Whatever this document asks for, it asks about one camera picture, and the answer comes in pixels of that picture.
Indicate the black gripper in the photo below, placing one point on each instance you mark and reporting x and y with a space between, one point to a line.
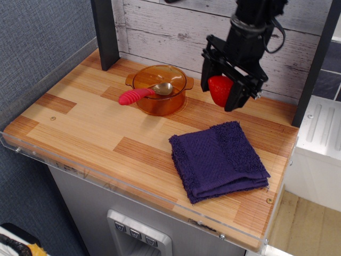
238 58

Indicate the red toy strawberry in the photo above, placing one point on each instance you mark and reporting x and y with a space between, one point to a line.
220 88

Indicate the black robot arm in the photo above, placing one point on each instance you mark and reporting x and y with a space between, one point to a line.
256 13

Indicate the purple folded cloth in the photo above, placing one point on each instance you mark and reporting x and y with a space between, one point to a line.
216 162

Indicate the amber glass pot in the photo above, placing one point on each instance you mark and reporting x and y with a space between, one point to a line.
160 105

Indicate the white toy sink counter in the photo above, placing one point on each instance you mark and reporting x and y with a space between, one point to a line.
314 170

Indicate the grey toy fridge cabinet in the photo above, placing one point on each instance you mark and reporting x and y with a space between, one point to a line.
89 202

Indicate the silver dispenser button panel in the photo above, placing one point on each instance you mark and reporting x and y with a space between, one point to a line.
135 238

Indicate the yellow object at corner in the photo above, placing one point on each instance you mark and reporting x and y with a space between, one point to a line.
36 250

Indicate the spoon with red handle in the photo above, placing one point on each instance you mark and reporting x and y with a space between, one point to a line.
132 96

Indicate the dark right shelf post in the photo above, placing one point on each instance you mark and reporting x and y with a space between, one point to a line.
321 51

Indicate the dark shelf post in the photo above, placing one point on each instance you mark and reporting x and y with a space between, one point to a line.
105 32
321 51

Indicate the dark left shelf post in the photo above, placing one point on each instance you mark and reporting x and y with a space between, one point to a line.
105 32

